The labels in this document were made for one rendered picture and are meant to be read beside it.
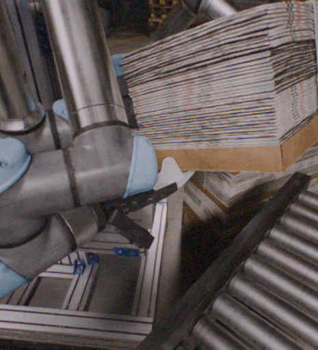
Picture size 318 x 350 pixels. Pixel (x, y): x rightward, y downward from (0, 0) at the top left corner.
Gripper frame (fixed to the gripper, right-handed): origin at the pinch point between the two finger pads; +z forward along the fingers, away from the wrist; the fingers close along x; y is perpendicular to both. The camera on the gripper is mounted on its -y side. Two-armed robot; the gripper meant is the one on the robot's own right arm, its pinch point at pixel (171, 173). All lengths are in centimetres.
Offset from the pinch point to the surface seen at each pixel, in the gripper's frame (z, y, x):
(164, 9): 547, 150, 460
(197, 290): -6.7, -22.4, -5.2
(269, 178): 83, -42, 24
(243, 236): 12.5, -22.2, -4.9
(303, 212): 32.4, -25.8, -11.2
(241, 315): -5.3, -25.8, -13.4
